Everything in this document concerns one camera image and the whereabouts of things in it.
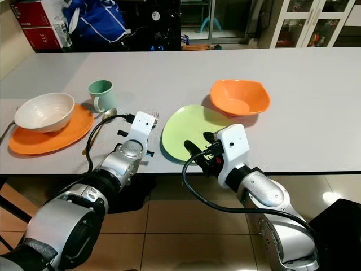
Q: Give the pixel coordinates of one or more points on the blue bag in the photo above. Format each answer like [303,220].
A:
[98,25]

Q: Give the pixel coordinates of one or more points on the red and white cardboard box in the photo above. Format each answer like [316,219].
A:
[31,14]

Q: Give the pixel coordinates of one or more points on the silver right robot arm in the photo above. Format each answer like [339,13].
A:
[265,189]

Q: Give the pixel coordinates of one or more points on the green mug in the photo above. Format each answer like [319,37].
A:
[100,93]

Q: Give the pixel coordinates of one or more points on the orange plate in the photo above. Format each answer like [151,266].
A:
[45,144]

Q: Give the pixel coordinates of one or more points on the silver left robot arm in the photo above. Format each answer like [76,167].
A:
[67,226]

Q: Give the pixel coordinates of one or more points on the black appliance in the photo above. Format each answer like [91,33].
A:
[155,25]

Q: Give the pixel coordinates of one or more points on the silver metal spoon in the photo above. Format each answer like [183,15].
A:
[110,114]

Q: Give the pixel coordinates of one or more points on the black box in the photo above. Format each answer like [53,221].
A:
[338,237]

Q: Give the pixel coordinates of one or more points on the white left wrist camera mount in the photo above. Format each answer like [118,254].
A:
[142,127]

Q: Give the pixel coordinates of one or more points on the white glass door cabinet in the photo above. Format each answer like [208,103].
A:
[316,22]

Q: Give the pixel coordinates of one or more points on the black metal table frame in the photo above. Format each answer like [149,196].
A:
[13,208]

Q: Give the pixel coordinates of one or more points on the light green plate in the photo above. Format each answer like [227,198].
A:
[180,132]

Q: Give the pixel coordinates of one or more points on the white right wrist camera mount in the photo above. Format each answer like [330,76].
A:
[231,144]

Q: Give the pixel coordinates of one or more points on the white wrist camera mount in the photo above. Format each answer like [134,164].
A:
[231,144]
[142,127]

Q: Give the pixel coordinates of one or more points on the beige bowl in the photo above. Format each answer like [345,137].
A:
[42,113]

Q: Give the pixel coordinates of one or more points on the orange bowl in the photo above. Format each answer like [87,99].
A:
[240,99]

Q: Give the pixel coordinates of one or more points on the turquoise plastic stool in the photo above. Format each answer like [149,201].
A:
[211,24]

